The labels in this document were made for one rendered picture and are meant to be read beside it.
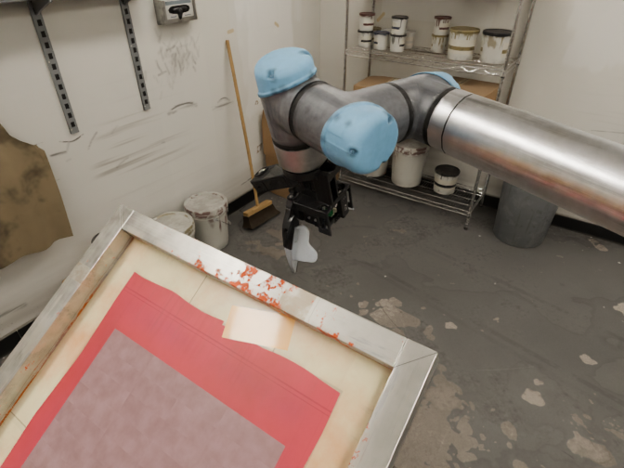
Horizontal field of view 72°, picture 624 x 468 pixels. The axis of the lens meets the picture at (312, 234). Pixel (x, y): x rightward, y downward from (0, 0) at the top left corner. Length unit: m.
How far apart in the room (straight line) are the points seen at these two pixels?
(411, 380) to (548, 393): 2.18
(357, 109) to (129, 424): 0.52
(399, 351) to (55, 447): 0.52
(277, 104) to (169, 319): 0.37
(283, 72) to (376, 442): 0.42
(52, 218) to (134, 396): 2.14
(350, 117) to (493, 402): 2.18
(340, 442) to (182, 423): 0.22
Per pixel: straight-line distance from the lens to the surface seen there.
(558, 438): 2.53
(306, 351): 0.59
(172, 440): 0.66
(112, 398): 0.73
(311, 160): 0.59
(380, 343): 0.53
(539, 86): 3.70
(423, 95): 0.55
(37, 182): 2.67
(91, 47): 2.76
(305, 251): 0.70
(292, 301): 0.58
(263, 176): 0.70
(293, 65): 0.53
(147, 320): 0.73
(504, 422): 2.47
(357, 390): 0.56
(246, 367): 0.62
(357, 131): 0.45
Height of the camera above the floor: 1.94
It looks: 34 degrees down
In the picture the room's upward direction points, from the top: straight up
